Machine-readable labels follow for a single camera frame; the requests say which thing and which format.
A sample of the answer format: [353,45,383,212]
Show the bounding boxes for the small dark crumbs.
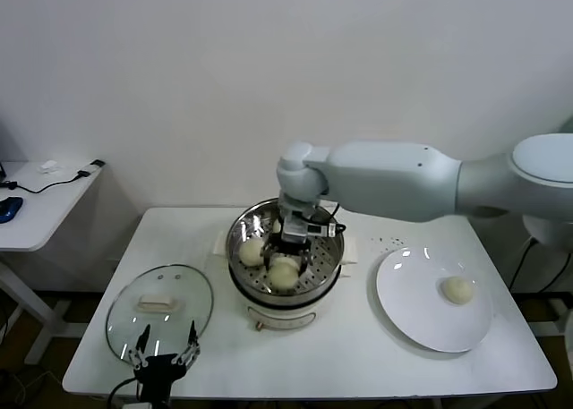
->
[369,234,406,250]

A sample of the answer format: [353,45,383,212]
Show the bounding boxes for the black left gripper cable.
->
[107,375,149,409]

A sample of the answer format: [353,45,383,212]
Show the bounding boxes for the blue computer mouse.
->
[0,195,24,224]

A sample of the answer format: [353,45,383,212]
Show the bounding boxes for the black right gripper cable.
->
[320,200,346,234]

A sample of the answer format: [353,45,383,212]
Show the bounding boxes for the round glass pot lid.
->
[105,263,215,366]

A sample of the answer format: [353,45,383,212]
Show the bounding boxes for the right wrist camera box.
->
[282,218,338,242]

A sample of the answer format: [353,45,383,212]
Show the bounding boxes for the black looping cable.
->
[548,246,573,294]

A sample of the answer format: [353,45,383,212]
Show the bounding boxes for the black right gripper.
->
[261,233,314,279]

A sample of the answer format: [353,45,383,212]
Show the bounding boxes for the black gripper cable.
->
[320,200,346,234]
[107,375,149,409]

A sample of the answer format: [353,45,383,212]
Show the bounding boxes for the stainless steel steamer basket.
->
[213,198,362,302]

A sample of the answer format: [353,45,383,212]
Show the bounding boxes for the black cable below adapter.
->
[509,243,536,294]

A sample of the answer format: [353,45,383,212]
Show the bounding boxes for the white side table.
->
[0,159,108,366]

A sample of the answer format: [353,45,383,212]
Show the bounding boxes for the black cable with plug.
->
[0,158,107,193]

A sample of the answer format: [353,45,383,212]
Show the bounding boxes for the large white plate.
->
[374,246,494,354]

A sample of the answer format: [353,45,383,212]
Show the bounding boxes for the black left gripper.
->
[128,319,201,404]

